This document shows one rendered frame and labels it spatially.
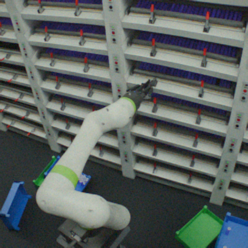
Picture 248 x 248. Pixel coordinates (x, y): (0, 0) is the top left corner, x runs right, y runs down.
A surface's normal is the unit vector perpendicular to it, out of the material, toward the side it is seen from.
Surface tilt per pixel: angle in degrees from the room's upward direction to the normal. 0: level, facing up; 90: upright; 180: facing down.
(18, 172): 0
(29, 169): 0
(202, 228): 0
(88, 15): 19
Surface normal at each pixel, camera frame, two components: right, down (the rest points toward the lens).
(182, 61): -0.21, -0.50
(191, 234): -0.07, -0.75
